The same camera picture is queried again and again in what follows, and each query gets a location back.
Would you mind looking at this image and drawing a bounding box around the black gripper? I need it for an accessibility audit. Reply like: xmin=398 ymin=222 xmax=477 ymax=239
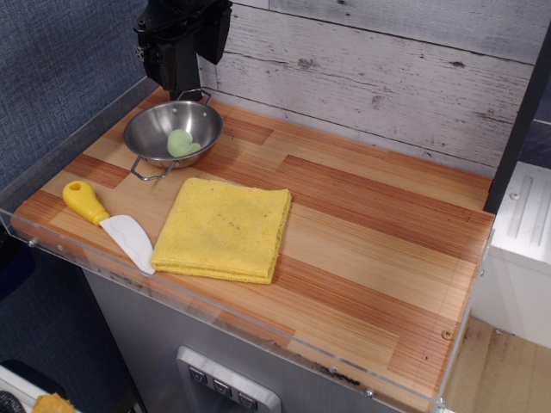
xmin=133 ymin=1 xmax=232 ymax=89

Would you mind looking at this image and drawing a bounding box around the right black frame post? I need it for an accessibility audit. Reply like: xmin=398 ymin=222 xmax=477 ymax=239
xmin=484 ymin=28 xmax=550 ymax=214

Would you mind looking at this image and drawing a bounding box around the yellow handled white toy knife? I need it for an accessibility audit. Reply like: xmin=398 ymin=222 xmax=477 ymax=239
xmin=62 ymin=181 xmax=156 ymax=275

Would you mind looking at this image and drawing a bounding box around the clear acrylic guard rail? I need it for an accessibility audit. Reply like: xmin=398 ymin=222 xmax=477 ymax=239
xmin=3 ymin=205 xmax=493 ymax=412

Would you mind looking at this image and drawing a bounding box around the folded yellow cloth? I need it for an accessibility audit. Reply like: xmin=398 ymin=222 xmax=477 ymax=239
xmin=151 ymin=178 xmax=292 ymax=285

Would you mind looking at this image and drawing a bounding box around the steel colander bowl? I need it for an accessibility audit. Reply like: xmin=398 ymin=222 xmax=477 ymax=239
xmin=123 ymin=101 xmax=223 ymax=181

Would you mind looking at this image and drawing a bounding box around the yellow object at bottom left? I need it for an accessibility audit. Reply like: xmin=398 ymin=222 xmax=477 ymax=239
xmin=31 ymin=393 xmax=77 ymax=413

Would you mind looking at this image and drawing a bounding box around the white ribbed shelf unit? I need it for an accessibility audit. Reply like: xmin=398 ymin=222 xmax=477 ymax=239
xmin=471 ymin=162 xmax=550 ymax=348

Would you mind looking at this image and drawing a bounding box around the silver button control panel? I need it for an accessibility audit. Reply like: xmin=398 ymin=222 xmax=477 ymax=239
xmin=176 ymin=346 xmax=282 ymax=412

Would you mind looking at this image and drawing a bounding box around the stainless steel toy cabinet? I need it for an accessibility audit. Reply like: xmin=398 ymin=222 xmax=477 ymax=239
xmin=84 ymin=270 xmax=392 ymax=412

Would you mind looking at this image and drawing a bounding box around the green toy vegetable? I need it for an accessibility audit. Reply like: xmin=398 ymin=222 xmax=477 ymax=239
xmin=167 ymin=129 xmax=201 ymax=157

